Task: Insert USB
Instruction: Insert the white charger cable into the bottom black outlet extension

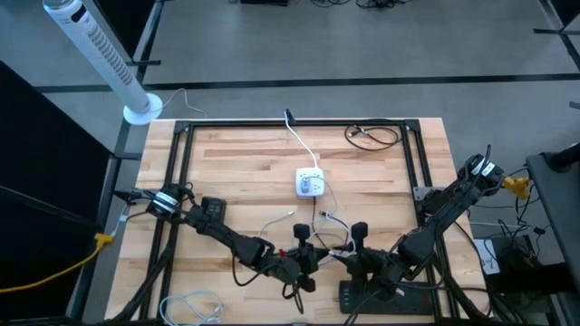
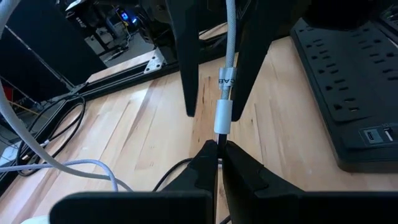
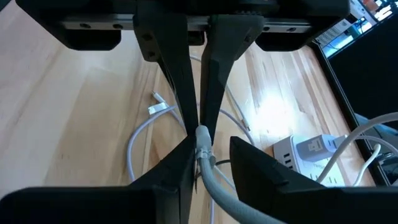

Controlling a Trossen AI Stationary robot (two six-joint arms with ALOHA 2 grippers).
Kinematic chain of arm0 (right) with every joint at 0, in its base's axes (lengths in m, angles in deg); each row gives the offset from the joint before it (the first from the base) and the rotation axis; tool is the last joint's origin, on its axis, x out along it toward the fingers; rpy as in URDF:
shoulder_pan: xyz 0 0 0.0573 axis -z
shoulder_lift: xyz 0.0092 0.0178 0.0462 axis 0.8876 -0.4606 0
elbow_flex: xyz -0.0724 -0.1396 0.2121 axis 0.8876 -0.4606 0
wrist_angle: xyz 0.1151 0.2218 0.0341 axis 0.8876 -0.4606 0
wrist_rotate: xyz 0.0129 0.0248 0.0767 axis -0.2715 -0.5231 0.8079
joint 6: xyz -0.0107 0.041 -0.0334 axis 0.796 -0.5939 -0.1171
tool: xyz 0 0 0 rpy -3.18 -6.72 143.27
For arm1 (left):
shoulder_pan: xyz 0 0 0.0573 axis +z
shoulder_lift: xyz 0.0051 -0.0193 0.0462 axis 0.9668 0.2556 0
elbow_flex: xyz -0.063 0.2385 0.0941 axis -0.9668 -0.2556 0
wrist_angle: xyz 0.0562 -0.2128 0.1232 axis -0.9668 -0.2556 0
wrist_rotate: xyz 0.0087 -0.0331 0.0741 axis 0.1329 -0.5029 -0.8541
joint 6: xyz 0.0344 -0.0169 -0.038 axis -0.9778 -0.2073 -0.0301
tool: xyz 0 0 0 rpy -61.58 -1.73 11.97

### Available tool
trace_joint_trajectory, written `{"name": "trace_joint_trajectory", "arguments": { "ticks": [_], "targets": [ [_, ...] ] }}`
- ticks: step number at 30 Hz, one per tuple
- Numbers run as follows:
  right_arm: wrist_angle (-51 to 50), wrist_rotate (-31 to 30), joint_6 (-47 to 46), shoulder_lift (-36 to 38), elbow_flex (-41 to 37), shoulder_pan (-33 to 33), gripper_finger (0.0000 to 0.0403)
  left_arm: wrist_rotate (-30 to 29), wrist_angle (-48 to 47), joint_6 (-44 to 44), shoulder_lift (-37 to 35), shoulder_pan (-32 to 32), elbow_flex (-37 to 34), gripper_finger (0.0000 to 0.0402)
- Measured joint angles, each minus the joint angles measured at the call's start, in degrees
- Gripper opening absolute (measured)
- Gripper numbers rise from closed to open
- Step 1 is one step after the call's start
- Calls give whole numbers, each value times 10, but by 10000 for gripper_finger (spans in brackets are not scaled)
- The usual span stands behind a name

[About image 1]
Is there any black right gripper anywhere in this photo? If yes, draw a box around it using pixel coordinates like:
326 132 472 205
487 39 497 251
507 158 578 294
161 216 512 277
333 220 410 303

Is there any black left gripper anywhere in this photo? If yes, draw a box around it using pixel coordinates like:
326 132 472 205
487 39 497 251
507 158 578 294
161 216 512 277
261 223 332 294

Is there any white braided USB cable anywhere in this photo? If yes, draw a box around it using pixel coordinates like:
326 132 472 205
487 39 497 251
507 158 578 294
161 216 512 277
314 176 360 266

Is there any thin white USB cable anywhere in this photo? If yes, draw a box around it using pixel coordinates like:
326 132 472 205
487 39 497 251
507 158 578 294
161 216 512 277
258 209 297 239

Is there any white power cube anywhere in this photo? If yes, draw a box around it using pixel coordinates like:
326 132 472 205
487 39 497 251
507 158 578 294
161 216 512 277
295 166 327 200

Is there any light blue braided cable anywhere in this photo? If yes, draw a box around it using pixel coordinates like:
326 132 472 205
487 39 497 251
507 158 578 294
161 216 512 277
158 289 225 326

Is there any black power adapter block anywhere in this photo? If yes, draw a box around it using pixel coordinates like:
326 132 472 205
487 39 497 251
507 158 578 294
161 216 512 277
200 196 228 225

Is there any long black power strip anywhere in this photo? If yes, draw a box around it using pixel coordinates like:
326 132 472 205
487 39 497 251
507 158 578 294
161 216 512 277
338 279 435 317

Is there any white box with writing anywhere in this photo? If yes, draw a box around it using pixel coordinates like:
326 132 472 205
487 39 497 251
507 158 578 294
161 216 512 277
473 238 503 276

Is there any black equipment box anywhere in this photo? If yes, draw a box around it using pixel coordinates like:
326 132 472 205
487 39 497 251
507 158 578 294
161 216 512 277
491 233 576 295

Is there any black desk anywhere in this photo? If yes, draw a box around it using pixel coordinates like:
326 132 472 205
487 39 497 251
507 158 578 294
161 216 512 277
525 143 580 295

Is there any black curtain divider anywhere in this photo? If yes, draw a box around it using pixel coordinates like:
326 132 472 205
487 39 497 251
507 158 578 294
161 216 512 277
92 0 158 62
0 58 117 326
550 0 580 29

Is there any white tower fan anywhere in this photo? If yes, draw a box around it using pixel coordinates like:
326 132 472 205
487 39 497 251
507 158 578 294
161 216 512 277
43 0 164 127

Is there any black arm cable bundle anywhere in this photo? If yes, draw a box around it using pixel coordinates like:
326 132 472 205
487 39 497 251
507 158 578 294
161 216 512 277
106 212 183 326
419 212 499 325

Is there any white power cube cord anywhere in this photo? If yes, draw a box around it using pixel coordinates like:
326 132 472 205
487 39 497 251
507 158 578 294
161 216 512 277
284 118 319 169

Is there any black coiled cable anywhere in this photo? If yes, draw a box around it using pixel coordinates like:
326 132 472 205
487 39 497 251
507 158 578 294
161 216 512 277
343 125 403 152

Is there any yellow cable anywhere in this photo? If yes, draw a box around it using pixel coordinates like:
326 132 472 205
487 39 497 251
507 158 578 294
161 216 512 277
0 232 116 294

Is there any thin white fan cord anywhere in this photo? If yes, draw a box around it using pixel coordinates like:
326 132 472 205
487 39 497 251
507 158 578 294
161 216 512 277
160 87 208 117

